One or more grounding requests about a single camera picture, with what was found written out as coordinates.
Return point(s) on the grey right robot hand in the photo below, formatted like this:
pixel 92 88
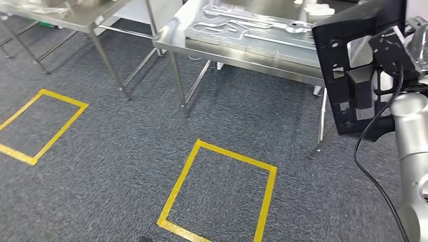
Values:
pixel 419 43

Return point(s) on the black plastic panel part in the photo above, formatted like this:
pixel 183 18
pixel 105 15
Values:
pixel 337 50

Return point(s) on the stainless steel workbench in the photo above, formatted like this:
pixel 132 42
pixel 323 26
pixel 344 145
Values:
pixel 234 56

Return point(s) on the grey machined metal plate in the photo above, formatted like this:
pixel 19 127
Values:
pixel 254 33

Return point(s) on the yellow floor tape square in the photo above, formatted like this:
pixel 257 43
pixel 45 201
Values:
pixel 271 187

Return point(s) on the white partition panel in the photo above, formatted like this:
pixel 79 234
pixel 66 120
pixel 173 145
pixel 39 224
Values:
pixel 133 13

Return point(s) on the stainless steel side table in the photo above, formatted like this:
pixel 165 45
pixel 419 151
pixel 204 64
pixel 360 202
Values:
pixel 83 16

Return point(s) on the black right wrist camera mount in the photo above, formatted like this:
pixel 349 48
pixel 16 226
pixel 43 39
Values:
pixel 391 50

